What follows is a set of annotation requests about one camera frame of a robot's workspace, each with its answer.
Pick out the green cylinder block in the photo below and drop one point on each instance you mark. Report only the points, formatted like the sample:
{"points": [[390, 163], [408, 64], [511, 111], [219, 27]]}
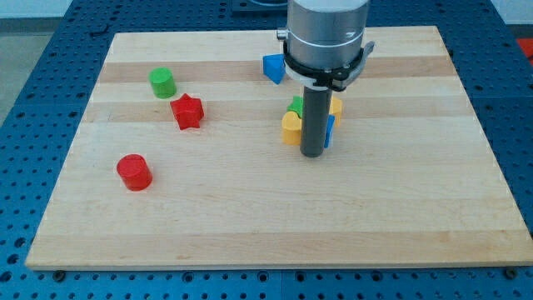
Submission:
{"points": [[162, 82]]}

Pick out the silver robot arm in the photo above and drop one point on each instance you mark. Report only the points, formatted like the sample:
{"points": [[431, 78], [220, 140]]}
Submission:
{"points": [[324, 51]]}

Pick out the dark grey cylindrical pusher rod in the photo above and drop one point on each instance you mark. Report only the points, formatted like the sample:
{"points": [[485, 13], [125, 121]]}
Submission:
{"points": [[315, 114]]}

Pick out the light wooden board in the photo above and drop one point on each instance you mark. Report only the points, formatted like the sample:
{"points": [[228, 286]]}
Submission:
{"points": [[409, 179]]}

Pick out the yellow heart block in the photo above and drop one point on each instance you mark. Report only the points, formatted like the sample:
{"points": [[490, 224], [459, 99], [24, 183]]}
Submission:
{"points": [[291, 128]]}

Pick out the blue triangle block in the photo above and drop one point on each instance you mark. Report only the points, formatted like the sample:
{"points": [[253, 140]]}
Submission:
{"points": [[273, 67]]}

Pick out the green star block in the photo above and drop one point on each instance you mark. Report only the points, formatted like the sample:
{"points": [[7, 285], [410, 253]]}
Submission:
{"points": [[296, 106]]}

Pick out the red star block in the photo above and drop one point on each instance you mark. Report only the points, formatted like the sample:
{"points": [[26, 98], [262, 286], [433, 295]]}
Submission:
{"points": [[187, 111]]}

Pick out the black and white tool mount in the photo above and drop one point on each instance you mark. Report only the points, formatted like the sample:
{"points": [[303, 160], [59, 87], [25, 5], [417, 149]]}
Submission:
{"points": [[336, 79]]}

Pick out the red cylinder block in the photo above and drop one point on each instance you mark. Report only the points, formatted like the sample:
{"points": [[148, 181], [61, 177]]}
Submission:
{"points": [[134, 172]]}

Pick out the blue flat block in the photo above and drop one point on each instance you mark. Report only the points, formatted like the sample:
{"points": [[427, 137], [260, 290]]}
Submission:
{"points": [[329, 130]]}

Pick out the yellow hexagon block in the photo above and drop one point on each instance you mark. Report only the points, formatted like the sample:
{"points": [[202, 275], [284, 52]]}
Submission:
{"points": [[336, 109]]}

